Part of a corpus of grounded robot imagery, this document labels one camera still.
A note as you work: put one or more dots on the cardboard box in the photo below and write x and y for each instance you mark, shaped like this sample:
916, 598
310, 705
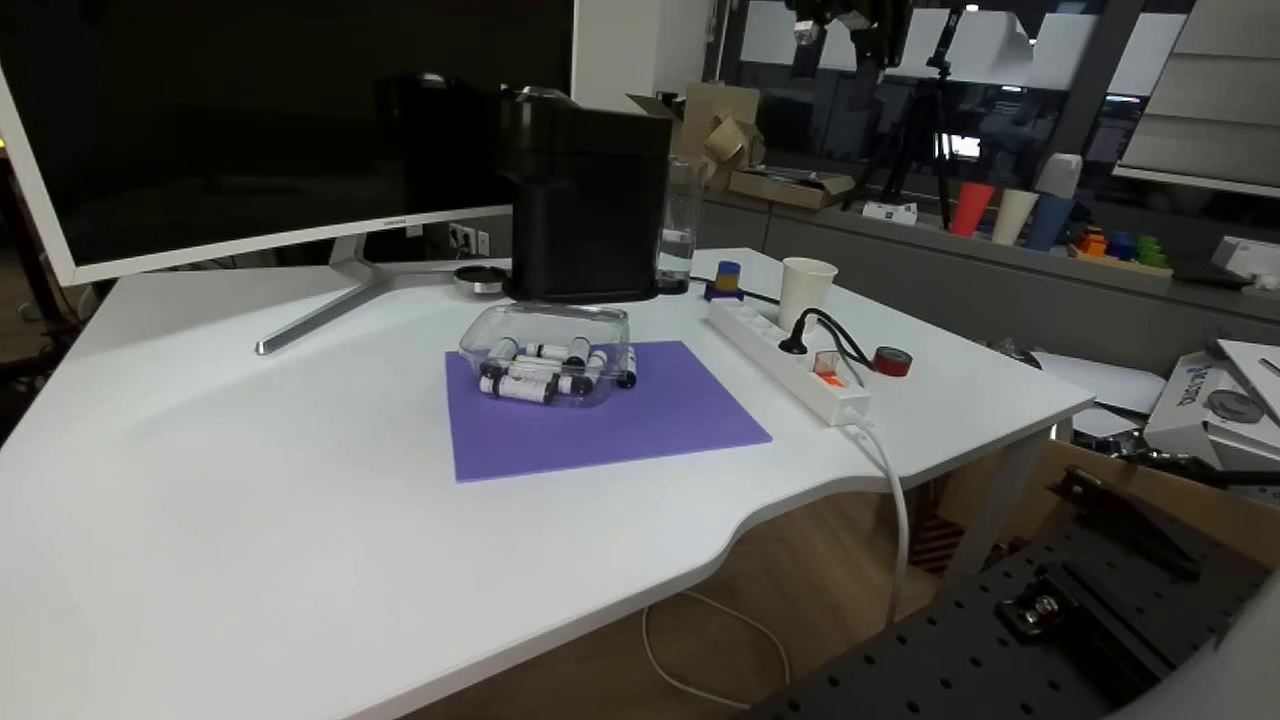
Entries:
713, 126

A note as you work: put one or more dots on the clear water tank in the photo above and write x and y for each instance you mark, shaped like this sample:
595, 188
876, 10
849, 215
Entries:
680, 240

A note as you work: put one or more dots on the white framed monitor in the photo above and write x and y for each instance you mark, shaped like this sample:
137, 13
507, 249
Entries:
264, 135

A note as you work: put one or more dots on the grey table leg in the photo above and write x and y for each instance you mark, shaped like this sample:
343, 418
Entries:
1000, 500

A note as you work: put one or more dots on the purple blue cloth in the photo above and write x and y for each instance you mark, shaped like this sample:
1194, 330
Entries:
667, 415

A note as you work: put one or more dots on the white paper cup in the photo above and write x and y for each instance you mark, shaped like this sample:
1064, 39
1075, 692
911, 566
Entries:
807, 287

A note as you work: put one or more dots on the white power strip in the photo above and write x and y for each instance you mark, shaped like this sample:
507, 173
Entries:
780, 355

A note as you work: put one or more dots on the black tripod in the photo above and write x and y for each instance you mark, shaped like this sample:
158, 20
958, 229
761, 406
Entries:
920, 120

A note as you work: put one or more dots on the small blue object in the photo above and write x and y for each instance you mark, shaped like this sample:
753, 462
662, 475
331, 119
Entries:
728, 277

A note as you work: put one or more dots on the white printed papers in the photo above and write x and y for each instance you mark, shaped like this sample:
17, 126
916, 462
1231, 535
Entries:
1220, 400

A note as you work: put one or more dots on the silver monitor stand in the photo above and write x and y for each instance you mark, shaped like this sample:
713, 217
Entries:
325, 311

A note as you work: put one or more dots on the red plastic cup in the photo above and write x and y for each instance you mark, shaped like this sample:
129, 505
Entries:
969, 211

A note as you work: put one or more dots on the round black disc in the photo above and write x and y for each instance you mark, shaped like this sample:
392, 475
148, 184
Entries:
477, 277

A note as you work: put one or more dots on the blue plastic cup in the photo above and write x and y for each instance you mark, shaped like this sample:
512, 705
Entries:
1049, 221

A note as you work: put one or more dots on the cream plastic cup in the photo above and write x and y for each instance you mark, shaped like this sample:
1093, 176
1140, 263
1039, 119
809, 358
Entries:
1012, 217

